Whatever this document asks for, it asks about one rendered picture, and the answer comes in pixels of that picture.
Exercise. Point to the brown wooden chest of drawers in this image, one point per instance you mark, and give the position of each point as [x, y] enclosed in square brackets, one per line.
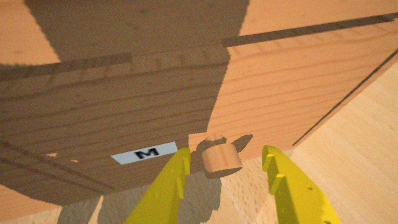
[53, 47]

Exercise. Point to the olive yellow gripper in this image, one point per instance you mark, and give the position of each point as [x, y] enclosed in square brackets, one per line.
[298, 199]

